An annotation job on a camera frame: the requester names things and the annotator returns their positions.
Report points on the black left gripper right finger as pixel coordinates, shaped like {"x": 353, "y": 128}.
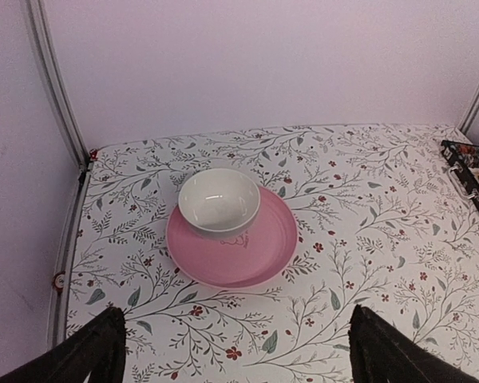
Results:
{"x": 380, "y": 353}

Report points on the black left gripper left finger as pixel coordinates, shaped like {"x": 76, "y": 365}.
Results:
{"x": 94, "y": 353}

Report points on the black poker set case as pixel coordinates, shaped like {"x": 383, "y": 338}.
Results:
{"x": 464, "y": 179}

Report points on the floral table mat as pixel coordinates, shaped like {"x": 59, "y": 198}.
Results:
{"x": 379, "y": 225}

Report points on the pink saucer plate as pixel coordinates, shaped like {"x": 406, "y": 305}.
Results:
{"x": 249, "y": 259}

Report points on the white ceramic bowl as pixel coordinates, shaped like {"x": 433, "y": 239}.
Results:
{"x": 219, "y": 203}

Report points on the chip rows in case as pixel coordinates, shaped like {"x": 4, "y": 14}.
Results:
{"x": 468, "y": 153}

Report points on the left aluminium frame post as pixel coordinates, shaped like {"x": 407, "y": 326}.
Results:
{"x": 53, "y": 82}

